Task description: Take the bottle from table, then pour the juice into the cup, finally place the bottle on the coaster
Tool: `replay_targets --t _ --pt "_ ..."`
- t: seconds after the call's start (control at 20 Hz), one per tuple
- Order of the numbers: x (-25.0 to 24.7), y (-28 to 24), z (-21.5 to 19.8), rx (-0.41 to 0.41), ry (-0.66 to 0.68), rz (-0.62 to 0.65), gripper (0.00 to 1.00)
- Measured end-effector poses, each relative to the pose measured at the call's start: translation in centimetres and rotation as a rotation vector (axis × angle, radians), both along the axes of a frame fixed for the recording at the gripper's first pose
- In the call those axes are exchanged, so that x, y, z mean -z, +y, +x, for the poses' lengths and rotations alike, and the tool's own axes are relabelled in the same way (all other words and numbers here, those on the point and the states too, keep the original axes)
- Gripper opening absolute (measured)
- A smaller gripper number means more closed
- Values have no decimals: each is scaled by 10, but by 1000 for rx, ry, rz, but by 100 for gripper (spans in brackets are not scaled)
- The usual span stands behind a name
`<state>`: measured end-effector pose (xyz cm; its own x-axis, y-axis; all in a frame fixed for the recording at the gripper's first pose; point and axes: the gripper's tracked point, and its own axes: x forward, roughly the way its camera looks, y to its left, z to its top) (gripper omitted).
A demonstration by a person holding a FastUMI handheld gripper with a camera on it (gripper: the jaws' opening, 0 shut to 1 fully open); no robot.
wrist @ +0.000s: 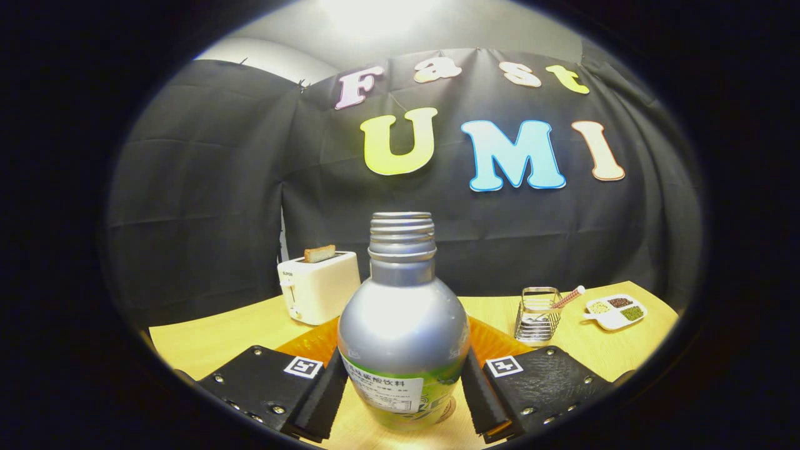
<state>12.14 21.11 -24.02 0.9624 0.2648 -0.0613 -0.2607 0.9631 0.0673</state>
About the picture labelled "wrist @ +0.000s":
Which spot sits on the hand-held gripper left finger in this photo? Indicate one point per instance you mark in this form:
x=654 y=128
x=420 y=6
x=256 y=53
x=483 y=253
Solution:
x=319 y=400

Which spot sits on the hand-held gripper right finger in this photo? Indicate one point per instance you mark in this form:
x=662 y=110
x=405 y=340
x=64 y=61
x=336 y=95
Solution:
x=484 y=400

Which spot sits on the silver bottle with green label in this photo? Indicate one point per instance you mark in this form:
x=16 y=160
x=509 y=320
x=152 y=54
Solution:
x=403 y=325

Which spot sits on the white toaster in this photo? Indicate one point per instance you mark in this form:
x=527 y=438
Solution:
x=322 y=290

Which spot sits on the wooden table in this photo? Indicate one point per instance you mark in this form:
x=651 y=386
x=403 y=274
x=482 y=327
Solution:
x=212 y=344

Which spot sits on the pink striped straw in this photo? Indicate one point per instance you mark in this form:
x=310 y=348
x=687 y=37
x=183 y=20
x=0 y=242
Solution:
x=570 y=297

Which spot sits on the toast slice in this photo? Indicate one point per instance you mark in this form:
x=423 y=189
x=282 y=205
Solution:
x=320 y=253

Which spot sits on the white divided dish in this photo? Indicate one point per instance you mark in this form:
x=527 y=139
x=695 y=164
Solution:
x=615 y=315

